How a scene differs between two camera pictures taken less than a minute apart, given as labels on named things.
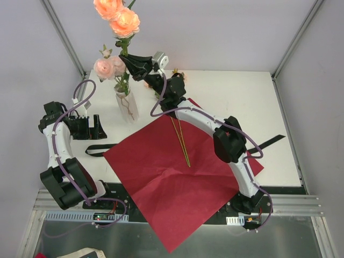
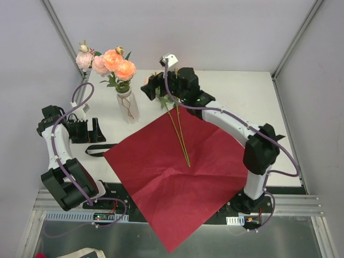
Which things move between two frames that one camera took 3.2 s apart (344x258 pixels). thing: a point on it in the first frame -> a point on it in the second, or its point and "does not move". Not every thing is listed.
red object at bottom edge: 40,255 does not move
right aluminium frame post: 296,39 does not move
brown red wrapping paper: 172,169 does not move
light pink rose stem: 110,67 -> 87,58
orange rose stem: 124,22 -> 122,70
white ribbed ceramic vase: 127,105 does not move
